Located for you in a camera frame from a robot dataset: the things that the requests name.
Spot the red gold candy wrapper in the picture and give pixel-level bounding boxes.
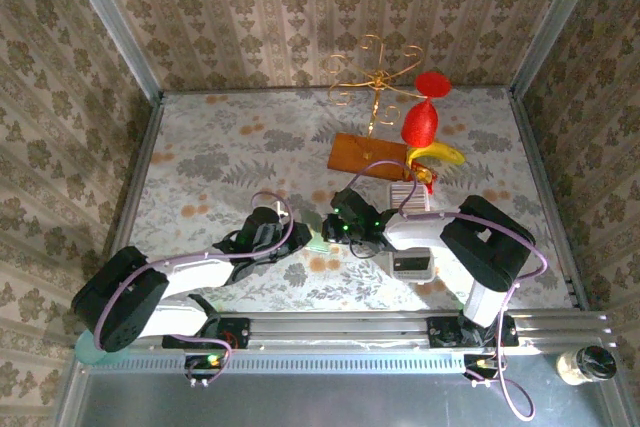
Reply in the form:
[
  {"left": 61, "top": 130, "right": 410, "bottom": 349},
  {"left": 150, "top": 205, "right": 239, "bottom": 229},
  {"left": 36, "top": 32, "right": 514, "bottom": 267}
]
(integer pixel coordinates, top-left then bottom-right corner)
[{"left": 407, "top": 161, "right": 439, "bottom": 193}]

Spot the floral table cloth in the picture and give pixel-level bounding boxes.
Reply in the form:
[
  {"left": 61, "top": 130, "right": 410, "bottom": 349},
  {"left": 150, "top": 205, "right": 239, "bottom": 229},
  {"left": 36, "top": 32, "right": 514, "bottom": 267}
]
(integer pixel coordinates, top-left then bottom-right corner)
[{"left": 112, "top": 88, "right": 576, "bottom": 313}]

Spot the yellow banana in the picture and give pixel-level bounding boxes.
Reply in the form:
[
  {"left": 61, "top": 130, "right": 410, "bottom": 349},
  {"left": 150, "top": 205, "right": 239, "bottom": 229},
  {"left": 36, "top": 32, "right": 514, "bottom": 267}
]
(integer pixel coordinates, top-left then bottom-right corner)
[{"left": 405, "top": 141, "right": 466, "bottom": 171}]

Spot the red goblet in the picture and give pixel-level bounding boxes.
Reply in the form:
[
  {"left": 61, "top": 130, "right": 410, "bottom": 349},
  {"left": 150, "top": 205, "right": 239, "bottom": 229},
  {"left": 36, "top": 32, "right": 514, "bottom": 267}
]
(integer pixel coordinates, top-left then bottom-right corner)
[{"left": 400, "top": 70, "right": 453, "bottom": 147}]

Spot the small black controller board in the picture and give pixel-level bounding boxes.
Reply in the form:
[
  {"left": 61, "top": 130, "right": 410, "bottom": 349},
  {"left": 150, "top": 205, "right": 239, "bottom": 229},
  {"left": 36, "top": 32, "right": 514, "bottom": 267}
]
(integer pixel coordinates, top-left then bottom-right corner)
[
  {"left": 183, "top": 353, "right": 225, "bottom": 388},
  {"left": 462, "top": 353, "right": 504, "bottom": 388}
]

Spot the pale green round object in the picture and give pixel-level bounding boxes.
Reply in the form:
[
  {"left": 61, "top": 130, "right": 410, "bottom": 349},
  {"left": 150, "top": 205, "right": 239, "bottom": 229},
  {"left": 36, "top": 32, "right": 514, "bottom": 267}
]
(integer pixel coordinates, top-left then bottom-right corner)
[{"left": 73, "top": 331, "right": 121, "bottom": 366}]

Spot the glass jar black lid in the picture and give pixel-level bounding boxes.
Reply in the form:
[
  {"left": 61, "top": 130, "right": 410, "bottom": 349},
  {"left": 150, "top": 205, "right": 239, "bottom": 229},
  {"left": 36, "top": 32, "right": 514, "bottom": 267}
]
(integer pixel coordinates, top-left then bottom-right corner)
[{"left": 557, "top": 345, "right": 617, "bottom": 387}]

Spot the gold wire stand wooden base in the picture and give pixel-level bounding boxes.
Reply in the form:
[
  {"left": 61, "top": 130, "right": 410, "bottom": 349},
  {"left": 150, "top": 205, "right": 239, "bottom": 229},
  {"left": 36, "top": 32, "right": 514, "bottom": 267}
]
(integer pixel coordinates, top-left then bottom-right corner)
[{"left": 322, "top": 34, "right": 425, "bottom": 182}]

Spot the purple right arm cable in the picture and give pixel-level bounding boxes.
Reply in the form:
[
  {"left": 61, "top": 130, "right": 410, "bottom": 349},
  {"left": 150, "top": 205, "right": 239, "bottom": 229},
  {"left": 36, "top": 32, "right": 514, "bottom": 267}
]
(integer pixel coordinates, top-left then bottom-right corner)
[{"left": 343, "top": 160, "right": 549, "bottom": 422}]

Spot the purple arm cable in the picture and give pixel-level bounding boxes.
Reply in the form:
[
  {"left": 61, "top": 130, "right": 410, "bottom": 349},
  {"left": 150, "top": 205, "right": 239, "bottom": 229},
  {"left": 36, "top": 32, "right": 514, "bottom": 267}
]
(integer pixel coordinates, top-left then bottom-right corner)
[
  {"left": 343, "top": 160, "right": 549, "bottom": 422},
  {"left": 93, "top": 190, "right": 296, "bottom": 389}
]

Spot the aluminium extrusion mounting rail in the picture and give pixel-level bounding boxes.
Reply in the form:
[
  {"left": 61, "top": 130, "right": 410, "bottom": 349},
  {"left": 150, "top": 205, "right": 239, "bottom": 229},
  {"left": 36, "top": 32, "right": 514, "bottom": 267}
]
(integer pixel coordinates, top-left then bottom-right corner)
[{"left": 149, "top": 310, "right": 614, "bottom": 352}]

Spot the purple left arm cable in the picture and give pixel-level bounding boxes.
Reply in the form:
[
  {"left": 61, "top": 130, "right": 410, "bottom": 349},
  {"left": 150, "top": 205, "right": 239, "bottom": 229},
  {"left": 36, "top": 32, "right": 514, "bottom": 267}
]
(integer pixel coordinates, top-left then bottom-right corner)
[{"left": 93, "top": 190, "right": 296, "bottom": 389}]

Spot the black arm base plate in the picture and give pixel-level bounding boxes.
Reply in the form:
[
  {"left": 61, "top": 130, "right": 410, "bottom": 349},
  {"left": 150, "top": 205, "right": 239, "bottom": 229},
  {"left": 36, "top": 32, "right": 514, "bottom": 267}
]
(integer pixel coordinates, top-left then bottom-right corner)
[
  {"left": 427, "top": 315, "right": 519, "bottom": 348},
  {"left": 162, "top": 316, "right": 251, "bottom": 351}
]

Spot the slotted grey cable duct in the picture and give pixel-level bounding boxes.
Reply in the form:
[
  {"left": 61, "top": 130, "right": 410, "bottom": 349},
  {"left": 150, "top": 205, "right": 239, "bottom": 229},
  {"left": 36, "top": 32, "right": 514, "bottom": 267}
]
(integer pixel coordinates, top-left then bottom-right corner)
[{"left": 82, "top": 350, "right": 466, "bottom": 374}]

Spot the aluminium table edge rail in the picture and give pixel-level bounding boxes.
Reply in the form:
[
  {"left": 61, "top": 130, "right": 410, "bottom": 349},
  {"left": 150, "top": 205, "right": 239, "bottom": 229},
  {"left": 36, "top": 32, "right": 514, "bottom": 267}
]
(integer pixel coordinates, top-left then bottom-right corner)
[
  {"left": 508, "top": 90, "right": 590, "bottom": 312},
  {"left": 94, "top": 96, "right": 165, "bottom": 313}
]

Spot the grey metal base plate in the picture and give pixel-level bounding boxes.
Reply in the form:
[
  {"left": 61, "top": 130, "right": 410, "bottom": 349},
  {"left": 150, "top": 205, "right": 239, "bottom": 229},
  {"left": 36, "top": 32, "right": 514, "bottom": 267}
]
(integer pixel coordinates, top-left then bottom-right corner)
[{"left": 59, "top": 371, "right": 631, "bottom": 427}]

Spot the aluminium frame post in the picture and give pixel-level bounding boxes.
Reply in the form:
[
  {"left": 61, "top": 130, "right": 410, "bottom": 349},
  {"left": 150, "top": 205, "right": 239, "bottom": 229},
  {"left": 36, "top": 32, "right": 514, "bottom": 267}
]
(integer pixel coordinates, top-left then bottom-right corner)
[
  {"left": 508, "top": 0, "right": 609, "bottom": 98},
  {"left": 56, "top": 0, "right": 165, "bottom": 104}
]

